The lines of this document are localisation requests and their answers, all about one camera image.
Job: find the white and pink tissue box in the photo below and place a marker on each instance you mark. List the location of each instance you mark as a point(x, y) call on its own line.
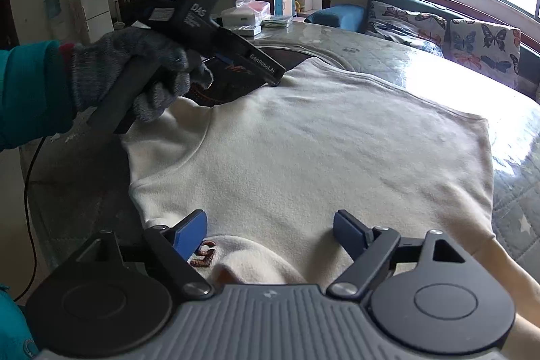
point(247, 12)

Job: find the person's teal jacket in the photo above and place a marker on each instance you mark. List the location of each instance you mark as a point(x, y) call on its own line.
point(12, 326)

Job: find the butterfly print cushion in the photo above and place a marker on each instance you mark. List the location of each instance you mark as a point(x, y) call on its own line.
point(405, 27)
point(485, 48)

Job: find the person's left forearm teal sleeve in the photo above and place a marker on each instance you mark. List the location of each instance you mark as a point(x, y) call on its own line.
point(33, 94)

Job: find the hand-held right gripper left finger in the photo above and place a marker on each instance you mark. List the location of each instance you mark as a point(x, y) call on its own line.
point(192, 235)

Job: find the blue pillow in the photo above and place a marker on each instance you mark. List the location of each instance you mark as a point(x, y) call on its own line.
point(337, 16)

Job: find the white refrigerator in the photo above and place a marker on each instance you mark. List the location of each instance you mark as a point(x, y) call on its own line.
point(95, 1)

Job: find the flat green box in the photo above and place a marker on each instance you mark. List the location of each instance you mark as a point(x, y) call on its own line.
point(277, 21)

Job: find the water dispenser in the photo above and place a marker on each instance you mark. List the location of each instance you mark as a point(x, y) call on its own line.
point(55, 16)

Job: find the dark sofa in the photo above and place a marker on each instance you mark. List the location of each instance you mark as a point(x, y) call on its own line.
point(529, 64)

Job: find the cream sweatshirt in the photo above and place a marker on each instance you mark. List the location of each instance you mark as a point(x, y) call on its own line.
point(303, 157)

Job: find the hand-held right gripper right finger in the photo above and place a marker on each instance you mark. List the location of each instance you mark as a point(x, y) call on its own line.
point(348, 235)

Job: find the person's left hand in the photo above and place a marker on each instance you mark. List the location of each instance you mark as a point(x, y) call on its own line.
point(105, 60)

